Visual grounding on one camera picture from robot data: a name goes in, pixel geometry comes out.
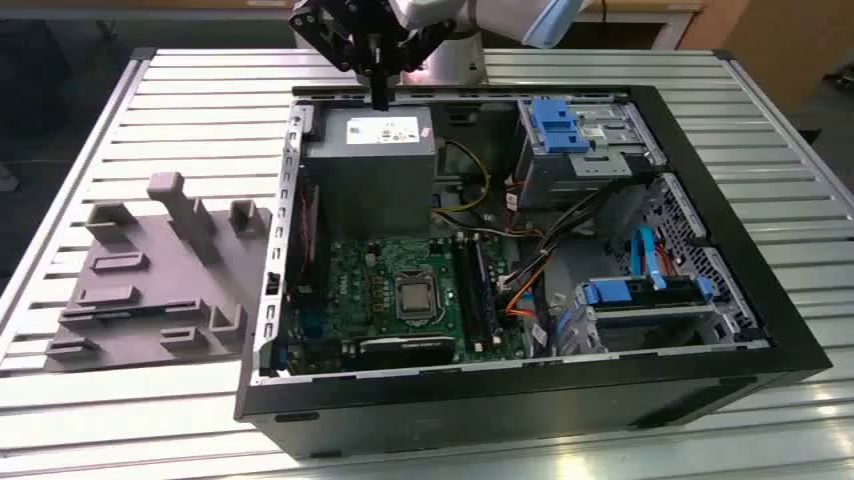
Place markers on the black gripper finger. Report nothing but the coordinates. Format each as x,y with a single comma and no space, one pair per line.
420,45
327,42

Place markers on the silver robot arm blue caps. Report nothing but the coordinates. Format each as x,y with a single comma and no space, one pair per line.
454,55

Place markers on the blue plastic drive latch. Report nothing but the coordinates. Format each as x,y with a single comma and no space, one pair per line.
556,125

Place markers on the grey power supply unit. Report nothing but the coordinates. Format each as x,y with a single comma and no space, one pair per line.
367,185

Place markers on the metal drive cage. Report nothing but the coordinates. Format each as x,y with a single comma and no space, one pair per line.
600,165

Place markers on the green motherboard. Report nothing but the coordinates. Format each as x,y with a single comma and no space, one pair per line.
360,260

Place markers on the silver CPU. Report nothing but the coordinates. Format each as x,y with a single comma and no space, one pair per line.
415,297

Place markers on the grey plastic parts rack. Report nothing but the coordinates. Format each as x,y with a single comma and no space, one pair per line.
167,280

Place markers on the wooden cabinet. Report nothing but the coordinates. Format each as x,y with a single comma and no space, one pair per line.
781,50

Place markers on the black graphics card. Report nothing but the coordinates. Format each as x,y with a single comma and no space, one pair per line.
407,350

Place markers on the hard disk in blue carrier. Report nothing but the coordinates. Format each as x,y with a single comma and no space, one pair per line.
667,292

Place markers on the black open PC case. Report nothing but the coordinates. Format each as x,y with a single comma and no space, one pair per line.
467,415

